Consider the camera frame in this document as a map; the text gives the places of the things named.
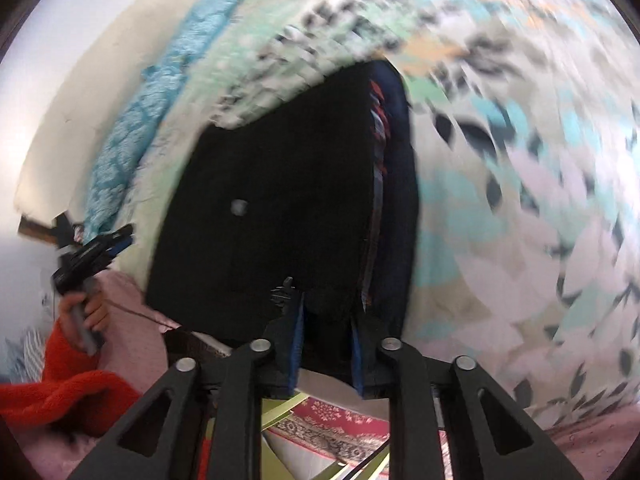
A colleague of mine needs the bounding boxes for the pink dotted garment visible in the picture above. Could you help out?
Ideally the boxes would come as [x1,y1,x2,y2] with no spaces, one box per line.
[13,272,639,479]

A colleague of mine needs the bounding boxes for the black cable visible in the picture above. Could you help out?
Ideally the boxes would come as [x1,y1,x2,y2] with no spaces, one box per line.
[106,299,181,331]

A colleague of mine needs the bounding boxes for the black pants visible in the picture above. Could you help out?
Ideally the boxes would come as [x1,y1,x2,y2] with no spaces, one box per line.
[145,60,419,386]

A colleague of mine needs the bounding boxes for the floral bed sheet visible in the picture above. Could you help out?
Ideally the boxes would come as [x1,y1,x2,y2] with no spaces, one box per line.
[118,0,639,428]

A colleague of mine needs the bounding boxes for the red patterned rug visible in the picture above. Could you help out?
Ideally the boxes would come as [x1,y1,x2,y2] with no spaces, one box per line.
[266,396,390,466]

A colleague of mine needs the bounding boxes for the teal patterned blanket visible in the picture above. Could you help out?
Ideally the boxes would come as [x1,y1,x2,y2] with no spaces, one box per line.
[84,0,243,242]

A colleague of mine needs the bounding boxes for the red fuzzy sleeve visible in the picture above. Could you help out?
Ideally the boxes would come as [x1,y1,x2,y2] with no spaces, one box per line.
[1,323,140,437]

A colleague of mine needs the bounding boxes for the left hand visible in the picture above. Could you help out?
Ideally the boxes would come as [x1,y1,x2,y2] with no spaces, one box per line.
[58,278,110,356]

